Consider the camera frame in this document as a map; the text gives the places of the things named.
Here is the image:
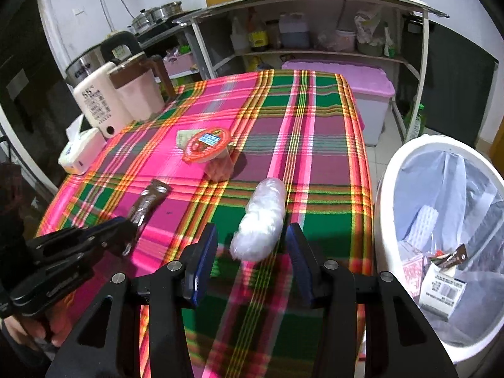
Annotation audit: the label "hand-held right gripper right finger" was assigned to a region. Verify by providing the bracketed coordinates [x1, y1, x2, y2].
[286, 222, 459, 378]

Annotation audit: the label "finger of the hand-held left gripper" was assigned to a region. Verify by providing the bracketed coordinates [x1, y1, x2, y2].
[26, 216, 136, 258]
[8, 249, 107, 312]

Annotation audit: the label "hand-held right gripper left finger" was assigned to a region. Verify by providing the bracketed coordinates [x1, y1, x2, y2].
[45, 222, 220, 378]

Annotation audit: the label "clear plastic bag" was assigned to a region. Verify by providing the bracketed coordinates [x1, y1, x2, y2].
[230, 177, 287, 262]

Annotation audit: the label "brown snack wrapper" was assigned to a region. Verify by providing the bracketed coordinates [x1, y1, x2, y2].
[428, 243, 468, 271]
[125, 179, 173, 257]

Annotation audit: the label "white trash bin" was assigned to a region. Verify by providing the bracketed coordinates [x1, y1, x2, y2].
[373, 134, 504, 365]

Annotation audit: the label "strawberry milk carton pack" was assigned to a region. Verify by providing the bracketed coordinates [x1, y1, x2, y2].
[397, 240, 427, 301]

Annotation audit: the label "white foam fruit net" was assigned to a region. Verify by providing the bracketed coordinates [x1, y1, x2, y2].
[407, 204, 440, 245]

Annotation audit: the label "person's left hand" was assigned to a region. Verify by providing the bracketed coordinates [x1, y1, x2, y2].
[0, 311, 73, 350]

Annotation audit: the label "yellow white tissue pack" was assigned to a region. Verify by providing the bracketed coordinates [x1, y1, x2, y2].
[58, 127, 108, 175]

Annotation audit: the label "red lid jelly cup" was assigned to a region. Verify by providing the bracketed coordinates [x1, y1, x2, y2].
[181, 127, 234, 184]

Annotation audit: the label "pink green plaid tablecloth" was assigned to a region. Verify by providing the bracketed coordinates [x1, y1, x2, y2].
[35, 69, 375, 378]

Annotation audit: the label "steel rice cooker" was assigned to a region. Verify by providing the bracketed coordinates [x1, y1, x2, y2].
[65, 31, 147, 88]

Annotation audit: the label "pink lid storage box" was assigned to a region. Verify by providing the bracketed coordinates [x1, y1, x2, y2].
[281, 60, 396, 147]

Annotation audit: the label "green plastic bottle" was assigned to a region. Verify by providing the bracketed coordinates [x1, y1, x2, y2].
[409, 103, 427, 143]

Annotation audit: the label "translucent bin liner bag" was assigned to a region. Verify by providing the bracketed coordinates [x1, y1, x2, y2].
[394, 147, 504, 348]

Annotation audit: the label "stacked steel pots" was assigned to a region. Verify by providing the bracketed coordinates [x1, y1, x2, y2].
[131, 1, 184, 29]

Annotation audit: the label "translucent plastic jug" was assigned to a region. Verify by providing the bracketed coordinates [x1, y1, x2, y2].
[278, 12, 312, 50]

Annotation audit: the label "yellow label bottle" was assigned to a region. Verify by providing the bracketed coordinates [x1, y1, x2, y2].
[247, 13, 269, 51]

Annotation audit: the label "metal shelf counter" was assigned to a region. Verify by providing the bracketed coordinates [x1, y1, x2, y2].
[173, 0, 450, 143]

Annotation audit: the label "pink jug with brown handle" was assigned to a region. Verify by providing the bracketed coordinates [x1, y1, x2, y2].
[108, 53, 176, 123]

